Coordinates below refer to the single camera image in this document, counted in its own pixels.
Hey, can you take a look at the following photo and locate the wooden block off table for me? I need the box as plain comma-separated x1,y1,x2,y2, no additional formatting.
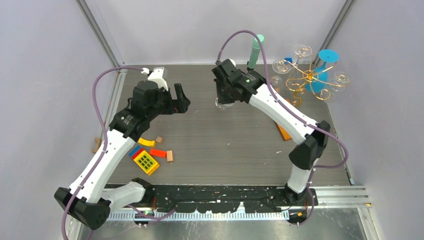
92,137,102,154

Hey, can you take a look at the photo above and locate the tan wooden block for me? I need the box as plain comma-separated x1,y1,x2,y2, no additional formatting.
166,150,174,163

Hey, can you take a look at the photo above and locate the orange wooden rack base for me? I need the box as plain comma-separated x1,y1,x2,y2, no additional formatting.
274,122,292,141

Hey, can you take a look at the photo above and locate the yellow green window block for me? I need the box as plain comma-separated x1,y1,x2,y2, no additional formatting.
133,150,160,176

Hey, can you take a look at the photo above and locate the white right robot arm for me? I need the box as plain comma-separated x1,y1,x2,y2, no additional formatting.
211,59,330,205

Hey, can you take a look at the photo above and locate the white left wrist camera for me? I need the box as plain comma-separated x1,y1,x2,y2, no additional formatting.
140,66,169,91

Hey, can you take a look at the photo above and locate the orange flat block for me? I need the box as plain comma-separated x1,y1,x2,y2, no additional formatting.
149,148,167,158

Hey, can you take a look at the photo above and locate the gold wire glass rack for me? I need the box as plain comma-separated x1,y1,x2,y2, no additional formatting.
283,52,338,107

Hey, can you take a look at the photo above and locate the blue flat block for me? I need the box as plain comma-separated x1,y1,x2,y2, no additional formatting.
128,145,141,157

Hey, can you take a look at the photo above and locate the mint green microphone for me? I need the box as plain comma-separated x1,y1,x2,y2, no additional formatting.
247,34,265,70

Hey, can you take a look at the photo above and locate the slotted cable duct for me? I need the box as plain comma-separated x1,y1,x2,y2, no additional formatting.
108,209,290,222

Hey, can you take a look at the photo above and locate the blue plastic wine glass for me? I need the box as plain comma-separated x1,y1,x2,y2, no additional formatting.
305,49,340,95

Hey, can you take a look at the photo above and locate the aluminium frame rail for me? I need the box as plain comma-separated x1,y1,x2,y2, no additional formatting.
313,133,373,208

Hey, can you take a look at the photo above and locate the yellow curved block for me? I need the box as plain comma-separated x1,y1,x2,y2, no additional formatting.
137,137,156,148

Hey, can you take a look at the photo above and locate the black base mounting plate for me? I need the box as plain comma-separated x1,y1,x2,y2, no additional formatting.
133,185,319,214

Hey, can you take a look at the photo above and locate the red flat block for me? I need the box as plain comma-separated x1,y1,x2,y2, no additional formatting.
131,148,144,159

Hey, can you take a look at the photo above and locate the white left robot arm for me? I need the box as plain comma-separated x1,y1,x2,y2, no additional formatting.
54,80,191,230

